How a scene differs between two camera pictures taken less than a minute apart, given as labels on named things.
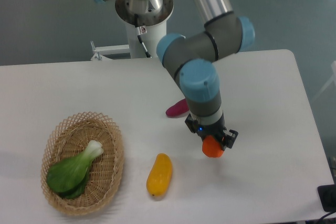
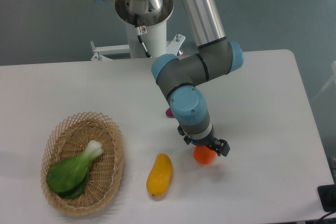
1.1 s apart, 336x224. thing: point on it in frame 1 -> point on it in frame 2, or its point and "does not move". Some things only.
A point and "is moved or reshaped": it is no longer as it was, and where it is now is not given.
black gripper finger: x=228 y=141 -> x=221 y=146
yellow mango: x=159 y=177 does not move
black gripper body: x=216 y=130 -> x=210 y=141
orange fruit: x=211 y=148 is moved or reshaped
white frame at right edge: x=333 y=66 does not move
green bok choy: x=69 y=178 does not move
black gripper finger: x=192 y=124 -> x=186 y=138
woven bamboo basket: x=82 y=163 does not move
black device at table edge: x=327 y=194 does not move
